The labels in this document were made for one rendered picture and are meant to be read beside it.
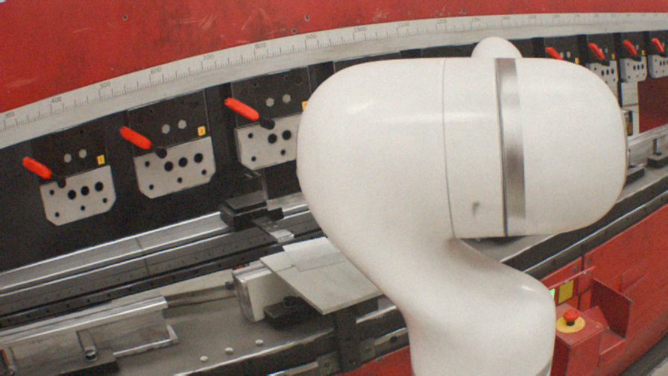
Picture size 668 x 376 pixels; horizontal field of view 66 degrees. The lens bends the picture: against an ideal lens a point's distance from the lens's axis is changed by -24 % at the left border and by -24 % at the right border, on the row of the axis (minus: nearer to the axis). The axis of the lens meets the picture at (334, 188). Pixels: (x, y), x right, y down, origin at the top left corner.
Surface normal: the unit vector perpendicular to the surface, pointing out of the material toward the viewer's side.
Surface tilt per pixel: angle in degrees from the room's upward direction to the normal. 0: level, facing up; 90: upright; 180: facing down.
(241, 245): 90
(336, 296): 0
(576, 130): 70
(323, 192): 87
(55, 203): 90
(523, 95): 47
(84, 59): 90
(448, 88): 38
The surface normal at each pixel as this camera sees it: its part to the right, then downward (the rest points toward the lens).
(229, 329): -0.12, -0.95
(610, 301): -0.93, 0.22
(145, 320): 0.46, 0.22
